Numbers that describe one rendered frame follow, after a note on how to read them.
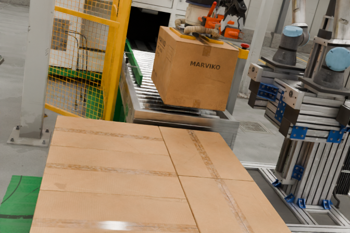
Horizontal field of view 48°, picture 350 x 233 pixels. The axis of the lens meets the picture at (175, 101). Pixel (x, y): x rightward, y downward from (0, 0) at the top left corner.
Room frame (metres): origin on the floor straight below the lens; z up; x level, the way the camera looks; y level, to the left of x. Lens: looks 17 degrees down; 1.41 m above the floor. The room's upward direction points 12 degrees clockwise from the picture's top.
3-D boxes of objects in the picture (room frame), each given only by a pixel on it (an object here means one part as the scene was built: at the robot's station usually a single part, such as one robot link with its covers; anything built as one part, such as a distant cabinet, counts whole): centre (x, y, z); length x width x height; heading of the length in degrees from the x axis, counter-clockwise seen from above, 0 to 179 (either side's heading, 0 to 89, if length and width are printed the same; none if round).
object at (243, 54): (3.04, -0.44, 0.50); 0.07 x 0.07 x 1.00; 15
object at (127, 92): (3.41, 0.51, 0.50); 2.31 x 0.05 x 0.19; 15
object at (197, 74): (2.62, -0.05, 0.87); 0.60 x 0.40 x 0.40; 15
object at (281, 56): (2.52, -0.64, 1.09); 0.15 x 0.15 x 0.10
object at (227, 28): (2.06, -0.20, 1.20); 0.08 x 0.07 x 0.05; 16
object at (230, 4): (2.09, -0.21, 1.35); 0.09 x 0.08 x 0.12; 16
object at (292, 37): (2.53, -0.64, 1.20); 0.13 x 0.12 x 0.14; 146
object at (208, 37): (2.66, -0.14, 1.10); 0.34 x 0.10 x 0.05; 16
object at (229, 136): (2.36, -0.11, 0.48); 0.70 x 0.03 x 0.15; 105
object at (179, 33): (2.61, 0.05, 1.10); 0.34 x 0.10 x 0.05; 16
